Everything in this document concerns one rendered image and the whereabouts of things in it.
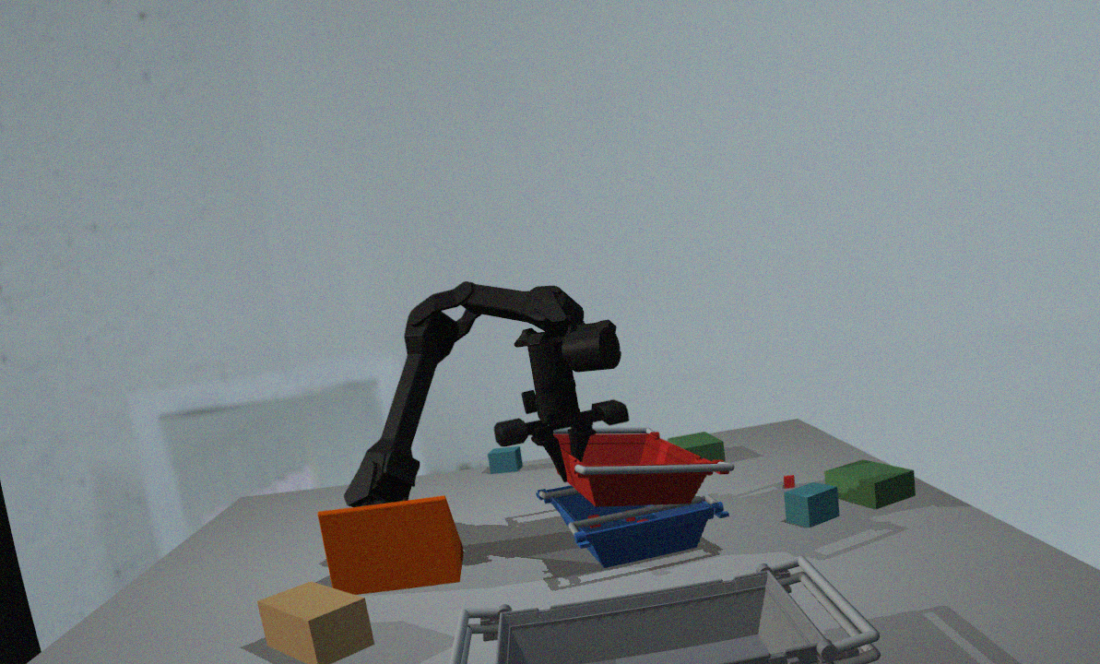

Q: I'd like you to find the blue plastic tray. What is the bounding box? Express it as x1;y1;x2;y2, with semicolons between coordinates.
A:
536;485;729;568

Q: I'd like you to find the teal cube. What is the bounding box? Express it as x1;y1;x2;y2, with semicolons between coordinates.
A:
784;482;840;528
488;446;523;474

